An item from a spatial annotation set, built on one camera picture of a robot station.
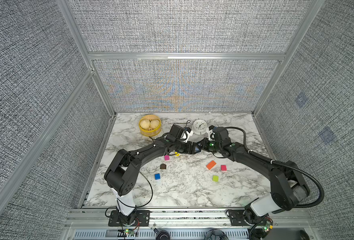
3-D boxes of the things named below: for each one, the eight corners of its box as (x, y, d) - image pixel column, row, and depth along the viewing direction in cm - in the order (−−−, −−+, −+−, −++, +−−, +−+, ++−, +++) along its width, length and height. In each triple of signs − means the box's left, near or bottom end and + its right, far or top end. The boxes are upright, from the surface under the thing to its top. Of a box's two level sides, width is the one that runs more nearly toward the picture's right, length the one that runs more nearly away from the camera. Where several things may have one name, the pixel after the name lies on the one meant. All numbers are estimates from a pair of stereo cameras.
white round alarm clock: (192, 136, 108) (193, 132, 104) (191, 123, 115) (192, 119, 112) (207, 136, 108) (208, 132, 104) (205, 123, 115) (206, 119, 112)
